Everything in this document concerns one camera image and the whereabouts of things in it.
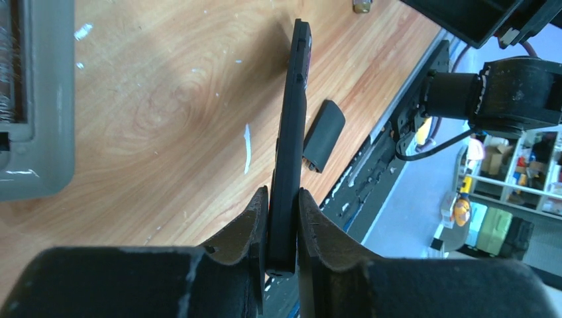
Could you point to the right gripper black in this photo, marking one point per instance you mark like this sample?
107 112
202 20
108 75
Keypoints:
476 21

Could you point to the black remote control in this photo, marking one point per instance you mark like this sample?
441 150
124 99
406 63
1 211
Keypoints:
284 207

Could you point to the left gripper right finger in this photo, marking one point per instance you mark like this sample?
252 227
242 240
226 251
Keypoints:
469 288

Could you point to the black battery cover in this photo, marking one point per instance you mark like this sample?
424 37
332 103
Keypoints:
323 135

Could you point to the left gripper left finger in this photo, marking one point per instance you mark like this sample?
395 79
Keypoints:
221 277

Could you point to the grey remote control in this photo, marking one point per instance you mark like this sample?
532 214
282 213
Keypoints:
37 98

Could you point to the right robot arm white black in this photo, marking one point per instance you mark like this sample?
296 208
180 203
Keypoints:
508 96

